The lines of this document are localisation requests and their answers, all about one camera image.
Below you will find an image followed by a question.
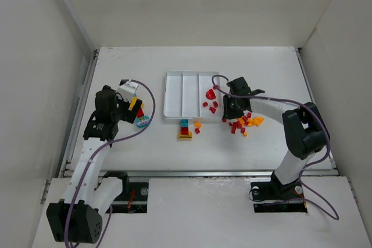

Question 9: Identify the red arch lego piece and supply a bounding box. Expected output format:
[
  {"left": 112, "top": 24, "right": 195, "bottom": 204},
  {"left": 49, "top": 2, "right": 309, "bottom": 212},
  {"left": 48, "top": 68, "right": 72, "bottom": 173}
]
[{"left": 205, "top": 89, "right": 216, "bottom": 100}]

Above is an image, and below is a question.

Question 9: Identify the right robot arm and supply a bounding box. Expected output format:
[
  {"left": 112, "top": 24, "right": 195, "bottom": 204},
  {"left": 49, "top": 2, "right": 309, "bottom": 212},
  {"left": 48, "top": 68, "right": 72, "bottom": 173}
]
[{"left": 223, "top": 77, "right": 330, "bottom": 197}]

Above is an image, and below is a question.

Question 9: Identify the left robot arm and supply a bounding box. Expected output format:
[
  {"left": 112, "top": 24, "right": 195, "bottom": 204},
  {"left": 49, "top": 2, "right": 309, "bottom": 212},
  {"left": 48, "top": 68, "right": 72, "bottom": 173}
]
[{"left": 46, "top": 80, "right": 142, "bottom": 247}]

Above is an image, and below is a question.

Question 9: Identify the red orange lego pile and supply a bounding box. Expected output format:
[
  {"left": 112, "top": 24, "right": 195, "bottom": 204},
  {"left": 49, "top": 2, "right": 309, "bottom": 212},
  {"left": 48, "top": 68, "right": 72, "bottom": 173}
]
[{"left": 222, "top": 112, "right": 264, "bottom": 137}]

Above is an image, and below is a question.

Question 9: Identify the red teal yellow duplo tower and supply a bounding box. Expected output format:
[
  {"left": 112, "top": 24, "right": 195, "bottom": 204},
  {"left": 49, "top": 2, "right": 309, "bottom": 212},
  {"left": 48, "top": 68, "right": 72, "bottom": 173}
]
[{"left": 129, "top": 96, "right": 144, "bottom": 118}]

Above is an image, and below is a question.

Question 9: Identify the teal frog duplo piece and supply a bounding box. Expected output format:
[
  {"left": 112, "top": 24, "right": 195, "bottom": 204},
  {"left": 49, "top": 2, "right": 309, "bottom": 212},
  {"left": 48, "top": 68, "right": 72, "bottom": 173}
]
[{"left": 135, "top": 115, "right": 150, "bottom": 128}]

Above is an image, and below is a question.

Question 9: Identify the white three-compartment tray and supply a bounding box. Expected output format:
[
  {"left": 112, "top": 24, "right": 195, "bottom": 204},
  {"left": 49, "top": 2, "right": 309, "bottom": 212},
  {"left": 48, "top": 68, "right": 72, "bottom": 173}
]
[{"left": 163, "top": 70, "right": 223, "bottom": 123}]

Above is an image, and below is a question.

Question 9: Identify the teal red yellow duplo stack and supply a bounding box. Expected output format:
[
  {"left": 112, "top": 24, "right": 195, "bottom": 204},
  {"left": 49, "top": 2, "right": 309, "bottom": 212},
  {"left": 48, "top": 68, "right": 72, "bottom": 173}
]
[{"left": 177, "top": 119, "right": 193, "bottom": 139}]

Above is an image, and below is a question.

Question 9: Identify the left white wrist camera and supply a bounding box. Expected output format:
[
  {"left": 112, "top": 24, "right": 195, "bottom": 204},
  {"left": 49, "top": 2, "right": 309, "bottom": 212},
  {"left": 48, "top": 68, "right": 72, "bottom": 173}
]
[{"left": 116, "top": 80, "right": 138, "bottom": 102}]

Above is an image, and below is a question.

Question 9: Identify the aluminium front rail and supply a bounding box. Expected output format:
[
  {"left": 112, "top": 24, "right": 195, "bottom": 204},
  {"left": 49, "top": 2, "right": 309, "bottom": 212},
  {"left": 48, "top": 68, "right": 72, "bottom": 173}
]
[{"left": 127, "top": 171, "right": 272, "bottom": 178}]

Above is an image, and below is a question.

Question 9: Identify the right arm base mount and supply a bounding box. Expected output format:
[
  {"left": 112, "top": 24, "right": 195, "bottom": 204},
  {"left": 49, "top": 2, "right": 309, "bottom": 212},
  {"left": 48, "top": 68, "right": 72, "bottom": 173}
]
[{"left": 249, "top": 181, "right": 307, "bottom": 213}]

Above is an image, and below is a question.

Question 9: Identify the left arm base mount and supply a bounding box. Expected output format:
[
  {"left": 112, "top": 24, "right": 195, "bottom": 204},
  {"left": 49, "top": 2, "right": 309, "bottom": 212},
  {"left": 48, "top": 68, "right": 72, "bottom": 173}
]
[{"left": 95, "top": 171, "right": 149, "bottom": 214}]

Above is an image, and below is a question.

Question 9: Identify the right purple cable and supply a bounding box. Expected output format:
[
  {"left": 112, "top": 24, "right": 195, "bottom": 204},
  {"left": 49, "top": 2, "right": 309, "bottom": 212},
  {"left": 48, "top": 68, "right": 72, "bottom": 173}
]
[{"left": 211, "top": 74, "right": 339, "bottom": 221}]

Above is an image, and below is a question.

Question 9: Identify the purple cable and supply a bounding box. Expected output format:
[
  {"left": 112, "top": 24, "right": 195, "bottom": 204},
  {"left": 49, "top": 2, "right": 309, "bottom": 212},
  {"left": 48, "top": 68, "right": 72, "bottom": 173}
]
[
  {"left": 63, "top": 78, "right": 156, "bottom": 248},
  {"left": 211, "top": 74, "right": 339, "bottom": 221}
]

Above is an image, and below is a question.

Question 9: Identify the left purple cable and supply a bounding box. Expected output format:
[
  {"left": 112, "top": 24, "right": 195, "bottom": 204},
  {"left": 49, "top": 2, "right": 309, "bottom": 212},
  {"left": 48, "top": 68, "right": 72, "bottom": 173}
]
[{"left": 63, "top": 78, "right": 156, "bottom": 248}]

